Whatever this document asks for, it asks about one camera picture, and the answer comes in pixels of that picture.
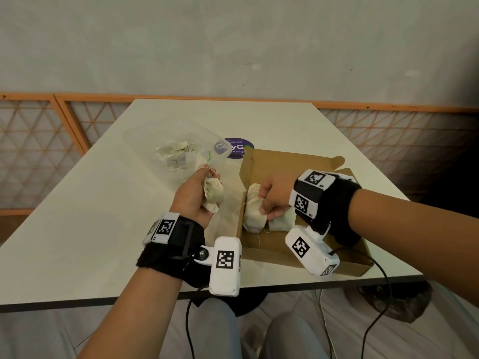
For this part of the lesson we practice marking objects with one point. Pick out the bunch of tea bags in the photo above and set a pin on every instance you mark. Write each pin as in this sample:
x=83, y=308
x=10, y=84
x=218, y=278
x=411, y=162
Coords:
x=213, y=192

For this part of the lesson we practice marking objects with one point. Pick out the person's left forearm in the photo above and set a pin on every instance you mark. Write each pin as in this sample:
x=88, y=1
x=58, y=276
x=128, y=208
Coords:
x=138, y=317

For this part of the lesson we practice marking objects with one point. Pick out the person's left hand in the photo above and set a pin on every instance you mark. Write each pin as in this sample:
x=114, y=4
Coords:
x=187, y=199

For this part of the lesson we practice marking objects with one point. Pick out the brown paper box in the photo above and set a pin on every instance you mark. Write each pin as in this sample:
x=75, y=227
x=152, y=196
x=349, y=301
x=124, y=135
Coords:
x=284, y=160

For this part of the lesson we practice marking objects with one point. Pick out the black marker wristband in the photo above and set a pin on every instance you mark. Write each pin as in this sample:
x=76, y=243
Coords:
x=336, y=209
x=168, y=257

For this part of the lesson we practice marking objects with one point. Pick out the pile of tea bags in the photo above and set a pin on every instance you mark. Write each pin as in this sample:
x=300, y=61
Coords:
x=179, y=153

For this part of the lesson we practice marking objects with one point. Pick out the grey trousers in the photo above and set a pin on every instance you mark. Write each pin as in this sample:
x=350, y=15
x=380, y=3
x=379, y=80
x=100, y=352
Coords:
x=213, y=332

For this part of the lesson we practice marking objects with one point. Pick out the dark grey floor object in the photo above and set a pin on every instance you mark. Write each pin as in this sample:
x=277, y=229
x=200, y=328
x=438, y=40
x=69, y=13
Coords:
x=396, y=302

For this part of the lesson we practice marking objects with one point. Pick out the person's right hand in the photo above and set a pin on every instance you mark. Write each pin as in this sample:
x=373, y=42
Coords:
x=278, y=192

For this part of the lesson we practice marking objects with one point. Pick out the clear plastic container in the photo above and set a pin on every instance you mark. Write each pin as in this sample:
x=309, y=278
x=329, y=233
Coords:
x=142, y=134

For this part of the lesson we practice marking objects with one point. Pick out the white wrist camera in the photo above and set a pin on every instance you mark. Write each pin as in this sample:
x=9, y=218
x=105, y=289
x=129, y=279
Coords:
x=224, y=280
x=318, y=259

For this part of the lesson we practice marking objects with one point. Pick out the orange lattice fence panel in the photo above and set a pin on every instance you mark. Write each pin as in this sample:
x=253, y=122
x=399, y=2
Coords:
x=404, y=145
x=33, y=153

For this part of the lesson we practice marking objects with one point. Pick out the person's right forearm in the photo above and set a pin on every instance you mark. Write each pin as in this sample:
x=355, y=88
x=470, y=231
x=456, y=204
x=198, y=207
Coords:
x=411, y=235

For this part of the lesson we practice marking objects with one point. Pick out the round purple sticker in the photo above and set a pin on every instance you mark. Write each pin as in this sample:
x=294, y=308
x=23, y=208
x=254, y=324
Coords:
x=239, y=155

